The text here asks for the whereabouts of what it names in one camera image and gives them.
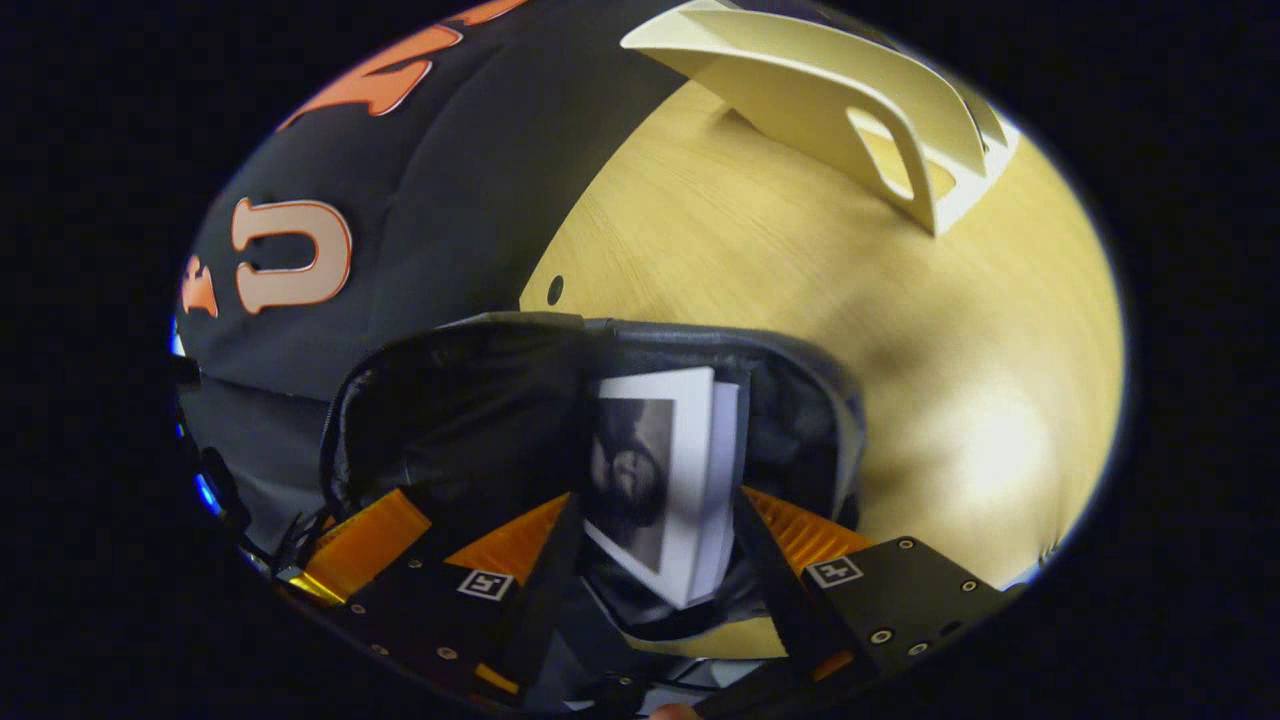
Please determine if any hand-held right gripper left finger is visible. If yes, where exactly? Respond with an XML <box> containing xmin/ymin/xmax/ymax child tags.
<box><xmin>343</xmin><ymin>490</ymin><xmax>585</xmax><ymax>701</ymax></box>

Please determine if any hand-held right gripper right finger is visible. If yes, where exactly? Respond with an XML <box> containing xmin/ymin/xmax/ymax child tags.
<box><xmin>732</xmin><ymin>486</ymin><xmax>1013</xmax><ymax>696</ymax></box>

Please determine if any grey portrait cover book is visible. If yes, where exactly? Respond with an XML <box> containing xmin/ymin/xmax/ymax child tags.
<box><xmin>582</xmin><ymin>366</ymin><xmax>747</xmax><ymax>610</ymax></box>

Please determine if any grey schoolbag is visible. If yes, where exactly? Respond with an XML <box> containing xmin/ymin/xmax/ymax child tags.
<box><xmin>320</xmin><ymin>311</ymin><xmax>867</xmax><ymax>713</ymax></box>

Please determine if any white bookshelf file rack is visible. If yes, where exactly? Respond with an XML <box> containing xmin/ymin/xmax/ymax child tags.
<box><xmin>620</xmin><ymin>0</ymin><xmax>1023</xmax><ymax>237</ymax></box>

